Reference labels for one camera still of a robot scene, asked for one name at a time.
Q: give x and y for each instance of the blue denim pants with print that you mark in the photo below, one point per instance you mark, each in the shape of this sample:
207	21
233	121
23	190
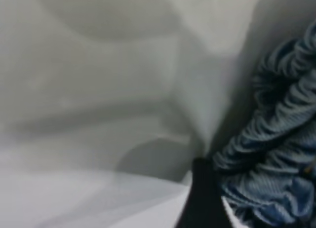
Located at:
271	139

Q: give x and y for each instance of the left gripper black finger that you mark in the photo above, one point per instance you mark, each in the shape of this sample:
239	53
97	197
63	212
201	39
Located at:
202	201

